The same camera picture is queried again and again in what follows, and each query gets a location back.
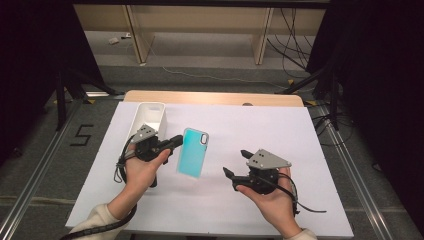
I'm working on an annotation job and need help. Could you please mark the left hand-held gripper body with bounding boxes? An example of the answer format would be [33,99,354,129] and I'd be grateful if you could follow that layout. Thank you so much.
[130,123,174,165]

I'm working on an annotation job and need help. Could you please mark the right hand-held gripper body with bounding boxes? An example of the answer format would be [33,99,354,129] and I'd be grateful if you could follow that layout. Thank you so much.
[231,148,292,196]

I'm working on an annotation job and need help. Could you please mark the light blue phone case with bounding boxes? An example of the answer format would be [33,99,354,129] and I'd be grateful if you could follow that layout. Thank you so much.
[176,127,210,180]

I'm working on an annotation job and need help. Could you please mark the white plastic storage box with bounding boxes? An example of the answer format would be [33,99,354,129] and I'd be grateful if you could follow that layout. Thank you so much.
[120,101,168,158]

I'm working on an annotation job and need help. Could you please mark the person's left hand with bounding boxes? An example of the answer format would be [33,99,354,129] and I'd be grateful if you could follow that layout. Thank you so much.
[124,148,172,198]

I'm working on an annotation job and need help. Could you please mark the person's right hand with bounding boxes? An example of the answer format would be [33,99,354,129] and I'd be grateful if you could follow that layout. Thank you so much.
[235,167,303,238]

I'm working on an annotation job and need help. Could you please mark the white table cover sheet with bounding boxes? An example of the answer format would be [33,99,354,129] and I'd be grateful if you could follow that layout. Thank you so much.
[65,101,354,240]

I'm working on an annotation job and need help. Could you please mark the light wooden table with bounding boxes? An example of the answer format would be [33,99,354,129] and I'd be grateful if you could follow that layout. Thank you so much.
[123,89,305,108]

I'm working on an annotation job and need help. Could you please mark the black metal stand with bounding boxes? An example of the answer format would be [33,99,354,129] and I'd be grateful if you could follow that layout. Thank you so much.
[53,66,126,132]
[275,61,342,132]

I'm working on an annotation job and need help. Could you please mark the beige wooden shelf unit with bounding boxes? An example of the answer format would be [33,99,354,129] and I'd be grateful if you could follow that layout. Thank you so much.
[73,4,326,66]

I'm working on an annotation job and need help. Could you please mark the black curtain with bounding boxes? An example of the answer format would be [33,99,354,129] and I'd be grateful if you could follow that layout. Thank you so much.
[305,0,424,231]
[0,0,105,166]

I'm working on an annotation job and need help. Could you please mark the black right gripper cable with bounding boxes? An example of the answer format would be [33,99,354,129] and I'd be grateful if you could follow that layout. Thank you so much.
[263,173,328,216]

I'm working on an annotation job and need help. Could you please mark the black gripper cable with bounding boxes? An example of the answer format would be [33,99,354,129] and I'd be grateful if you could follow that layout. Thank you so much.
[263,173,328,216]
[59,134,138,240]

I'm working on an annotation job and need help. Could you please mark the white floor cable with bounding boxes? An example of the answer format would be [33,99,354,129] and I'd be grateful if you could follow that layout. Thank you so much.
[141,33,292,92]

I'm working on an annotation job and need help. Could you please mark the black floor cables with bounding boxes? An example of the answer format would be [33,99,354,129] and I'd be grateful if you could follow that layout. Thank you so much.
[312,103,355,148]

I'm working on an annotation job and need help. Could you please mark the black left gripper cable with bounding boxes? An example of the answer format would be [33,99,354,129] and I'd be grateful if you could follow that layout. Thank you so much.
[59,134,138,240]

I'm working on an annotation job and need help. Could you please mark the metal floor rail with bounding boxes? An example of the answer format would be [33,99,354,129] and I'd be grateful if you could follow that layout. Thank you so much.
[318,103,397,240]
[0,99,85,240]

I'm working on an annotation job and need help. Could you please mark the bundle of black cables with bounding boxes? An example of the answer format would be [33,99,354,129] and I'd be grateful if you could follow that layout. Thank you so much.
[265,8,318,80]

